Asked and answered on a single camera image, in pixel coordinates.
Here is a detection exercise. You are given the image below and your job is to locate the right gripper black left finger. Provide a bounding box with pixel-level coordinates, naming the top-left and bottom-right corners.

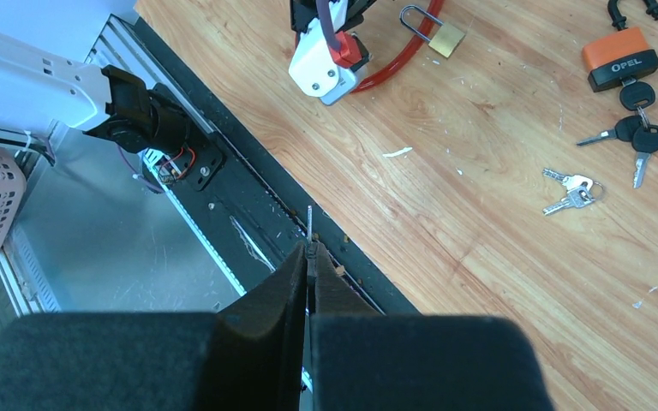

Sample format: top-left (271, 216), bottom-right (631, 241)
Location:
top-left (0, 243), bottom-right (307, 410)

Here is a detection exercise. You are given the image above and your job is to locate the small silver key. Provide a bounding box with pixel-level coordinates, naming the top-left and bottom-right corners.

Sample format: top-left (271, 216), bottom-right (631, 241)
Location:
top-left (307, 205), bottom-right (347, 277)

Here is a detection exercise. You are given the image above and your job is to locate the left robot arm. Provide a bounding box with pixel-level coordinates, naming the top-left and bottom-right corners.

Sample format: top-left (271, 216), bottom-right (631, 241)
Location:
top-left (0, 1), bottom-right (369, 154)

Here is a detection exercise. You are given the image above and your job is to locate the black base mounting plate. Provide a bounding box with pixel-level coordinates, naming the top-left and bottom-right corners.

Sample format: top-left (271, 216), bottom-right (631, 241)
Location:
top-left (131, 19), bottom-right (416, 313)

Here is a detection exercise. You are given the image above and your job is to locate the brass padlock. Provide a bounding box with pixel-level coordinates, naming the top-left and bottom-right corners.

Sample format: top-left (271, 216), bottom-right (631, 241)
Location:
top-left (399, 4), bottom-right (466, 59)

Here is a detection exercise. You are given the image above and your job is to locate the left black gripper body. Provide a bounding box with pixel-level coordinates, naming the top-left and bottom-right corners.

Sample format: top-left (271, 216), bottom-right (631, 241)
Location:
top-left (290, 0), bottom-right (375, 33)

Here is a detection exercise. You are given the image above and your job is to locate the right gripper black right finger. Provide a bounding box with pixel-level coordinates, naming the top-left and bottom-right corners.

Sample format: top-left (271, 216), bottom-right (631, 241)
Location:
top-left (308, 242), bottom-right (553, 410)

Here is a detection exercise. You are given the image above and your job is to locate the red cable lock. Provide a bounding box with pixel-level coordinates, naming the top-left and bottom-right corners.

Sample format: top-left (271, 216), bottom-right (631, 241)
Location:
top-left (351, 0), bottom-right (445, 94)

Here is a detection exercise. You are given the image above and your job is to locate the black head key bunch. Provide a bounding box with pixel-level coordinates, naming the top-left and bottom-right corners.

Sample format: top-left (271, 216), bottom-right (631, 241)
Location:
top-left (577, 78), bottom-right (658, 188)

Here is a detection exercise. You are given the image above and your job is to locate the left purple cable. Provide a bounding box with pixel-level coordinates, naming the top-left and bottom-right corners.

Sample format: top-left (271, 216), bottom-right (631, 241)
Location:
top-left (314, 0), bottom-right (343, 53)

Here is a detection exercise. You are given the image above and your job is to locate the orange black padlock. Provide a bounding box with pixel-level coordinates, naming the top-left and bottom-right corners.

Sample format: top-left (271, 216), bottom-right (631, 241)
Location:
top-left (581, 0), bottom-right (658, 92)

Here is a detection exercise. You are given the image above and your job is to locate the silver key pair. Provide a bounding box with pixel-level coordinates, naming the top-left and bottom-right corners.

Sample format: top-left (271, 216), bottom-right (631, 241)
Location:
top-left (542, 168), bottom-right (606, 217)

